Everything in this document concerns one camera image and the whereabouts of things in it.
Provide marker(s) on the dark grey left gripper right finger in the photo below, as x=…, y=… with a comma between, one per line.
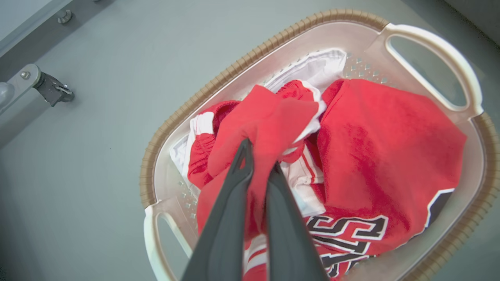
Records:
x=287, y=238

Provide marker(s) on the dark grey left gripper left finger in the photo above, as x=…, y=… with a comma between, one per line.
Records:
x=224, y=226

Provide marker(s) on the red garment white trim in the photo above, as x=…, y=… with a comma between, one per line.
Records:
x=269, y=121

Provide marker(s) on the red jersey black white lettering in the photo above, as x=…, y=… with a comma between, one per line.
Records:
x=390, y=156

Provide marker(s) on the beige laundry basket brown rim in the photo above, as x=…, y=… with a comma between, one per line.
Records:
x=332, y=35

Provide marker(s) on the black caster wheel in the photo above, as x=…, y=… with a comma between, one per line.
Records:
x=52, y=89

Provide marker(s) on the grey partition foot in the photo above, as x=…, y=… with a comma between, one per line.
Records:
x=19, y=84

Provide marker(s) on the grey metal bolt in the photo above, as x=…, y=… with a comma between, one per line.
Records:
x=64, y=16

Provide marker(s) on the grey partition bottom rail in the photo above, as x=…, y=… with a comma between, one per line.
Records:
x=39, y=35

